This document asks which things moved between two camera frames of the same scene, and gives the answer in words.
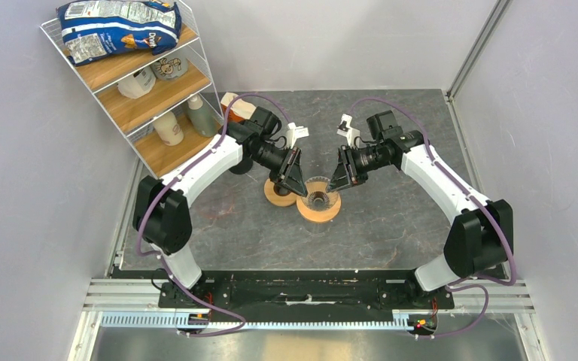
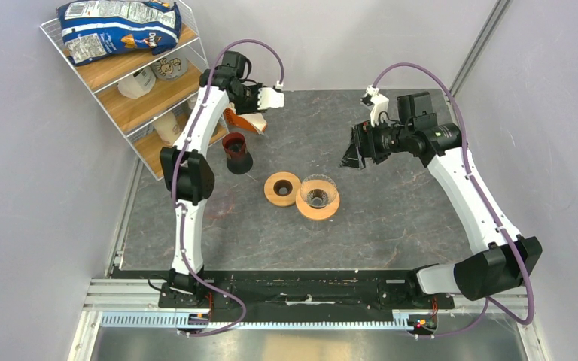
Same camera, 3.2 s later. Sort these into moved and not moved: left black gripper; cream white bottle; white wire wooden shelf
Moved: left black gripper
Not moved: cream white bottle; white wire wooden shelf
